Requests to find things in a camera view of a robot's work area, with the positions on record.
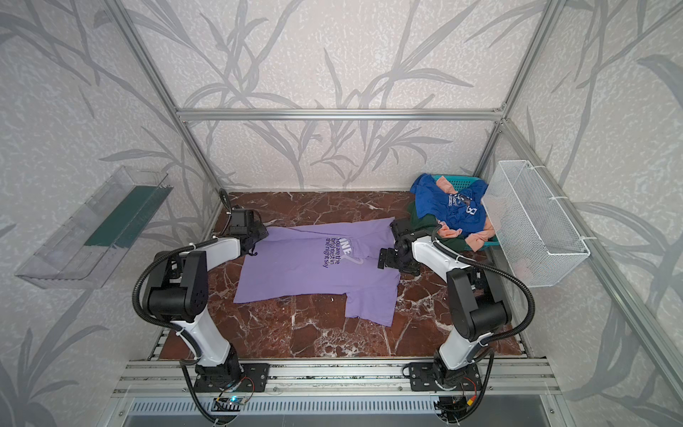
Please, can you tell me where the pink t-shirt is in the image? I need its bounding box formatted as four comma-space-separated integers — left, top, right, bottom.
434, 175, 497, 252

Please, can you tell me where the clear plastic tray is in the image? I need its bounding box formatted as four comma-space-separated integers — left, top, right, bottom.
15, 167, 174, 289

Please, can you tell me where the white wire basket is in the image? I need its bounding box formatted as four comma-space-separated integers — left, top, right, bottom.
482, 160, 591, 288

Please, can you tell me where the green t-shirt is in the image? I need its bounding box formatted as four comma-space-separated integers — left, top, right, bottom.
407, 202, 472, 252

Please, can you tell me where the aluminium frame crossbar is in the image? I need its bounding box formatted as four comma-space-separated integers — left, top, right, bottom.
176, 109, 502, 122

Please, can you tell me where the teal plastic basket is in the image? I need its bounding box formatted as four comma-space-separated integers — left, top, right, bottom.
433, 174, 500, 250

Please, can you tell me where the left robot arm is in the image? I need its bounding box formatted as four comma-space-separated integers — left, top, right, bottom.
132, 189, 268, 392

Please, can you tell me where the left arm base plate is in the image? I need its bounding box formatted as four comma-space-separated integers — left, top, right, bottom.
193, 363, 270, 393

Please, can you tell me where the purple t-shirt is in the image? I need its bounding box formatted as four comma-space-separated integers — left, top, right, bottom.
234, 217, 400, 327

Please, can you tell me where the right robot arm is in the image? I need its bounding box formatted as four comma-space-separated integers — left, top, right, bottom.
378, 220, 535, 394

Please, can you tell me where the aluminium front rail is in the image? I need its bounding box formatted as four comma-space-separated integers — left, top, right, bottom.
112, 358, 561, 398

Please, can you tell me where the right wiring bundle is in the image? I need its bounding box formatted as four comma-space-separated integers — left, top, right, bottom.
434, 391, 481, 425

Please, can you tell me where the left circuit board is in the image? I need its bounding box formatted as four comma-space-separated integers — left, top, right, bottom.
211, 395, 253, 413

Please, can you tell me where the blue t-shirt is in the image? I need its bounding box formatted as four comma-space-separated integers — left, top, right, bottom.
410, 174, 488, 237

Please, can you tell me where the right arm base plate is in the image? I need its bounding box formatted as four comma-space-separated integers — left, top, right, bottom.
402, 360, 482, 393

